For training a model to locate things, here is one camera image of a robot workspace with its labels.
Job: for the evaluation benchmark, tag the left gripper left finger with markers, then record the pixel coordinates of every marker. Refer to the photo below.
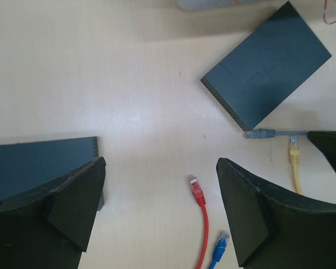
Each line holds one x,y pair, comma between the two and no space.
50,225

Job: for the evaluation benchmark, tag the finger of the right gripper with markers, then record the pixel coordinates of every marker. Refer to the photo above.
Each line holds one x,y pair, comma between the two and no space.
325,142

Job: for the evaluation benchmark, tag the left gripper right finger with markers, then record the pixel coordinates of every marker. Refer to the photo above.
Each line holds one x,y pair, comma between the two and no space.
272,227

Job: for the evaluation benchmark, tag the black network switch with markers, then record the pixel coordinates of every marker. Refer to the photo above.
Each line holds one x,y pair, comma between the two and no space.
24,166
266,68

